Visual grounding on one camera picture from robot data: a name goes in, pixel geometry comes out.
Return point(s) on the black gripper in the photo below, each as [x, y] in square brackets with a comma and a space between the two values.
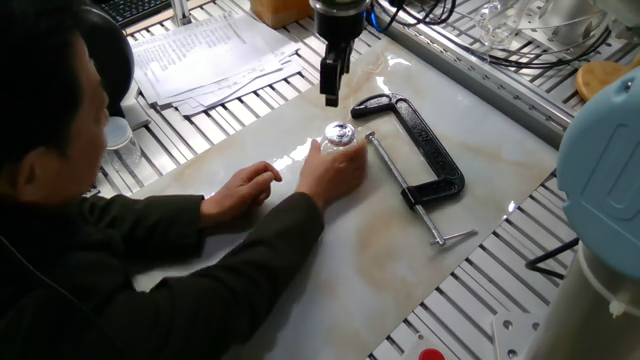
[340, 27]

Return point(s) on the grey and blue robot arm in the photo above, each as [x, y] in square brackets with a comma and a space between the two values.
[600, 175]

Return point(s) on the right forearm in dark sleeve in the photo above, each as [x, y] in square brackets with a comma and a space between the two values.
[250, 270]

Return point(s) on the left forearm in dark sleeve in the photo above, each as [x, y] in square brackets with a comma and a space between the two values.
[150, 220]

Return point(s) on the person's right hand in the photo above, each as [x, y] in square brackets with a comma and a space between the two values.
[332, 172]

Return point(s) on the person's left hand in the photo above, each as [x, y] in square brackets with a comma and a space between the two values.
[240, 192]

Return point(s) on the wooden block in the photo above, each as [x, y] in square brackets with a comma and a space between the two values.
[275, 12]

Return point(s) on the black C-clamp with steel screw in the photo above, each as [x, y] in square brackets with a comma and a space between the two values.
[430, 145]

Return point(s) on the stack of printed papers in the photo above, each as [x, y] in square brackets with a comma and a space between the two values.
[210, 60]

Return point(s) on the clear glass flask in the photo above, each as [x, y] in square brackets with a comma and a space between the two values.
[497, 25]

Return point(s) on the marble pattern board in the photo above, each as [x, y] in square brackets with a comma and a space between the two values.
[380, 260]

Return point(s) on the black computer keyboard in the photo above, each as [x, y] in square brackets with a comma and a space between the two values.
[132, 10]

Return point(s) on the round wooden stand base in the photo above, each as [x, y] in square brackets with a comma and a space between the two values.
[595, 77]

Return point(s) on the person's head with black hair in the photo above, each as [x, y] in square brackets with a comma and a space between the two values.
[40, 75]

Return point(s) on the red emergency stop button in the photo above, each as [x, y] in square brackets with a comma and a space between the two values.
[430, 354]

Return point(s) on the white plate with holes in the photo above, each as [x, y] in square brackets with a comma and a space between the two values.
[515, 340]

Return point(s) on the person's torso in dark jacket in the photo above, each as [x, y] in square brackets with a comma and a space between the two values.
[60, 290]

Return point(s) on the aluminium frame rail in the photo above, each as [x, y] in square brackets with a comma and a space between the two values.
[500, 95]

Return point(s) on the upright silver metal post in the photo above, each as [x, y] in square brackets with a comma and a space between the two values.
[180, 12]

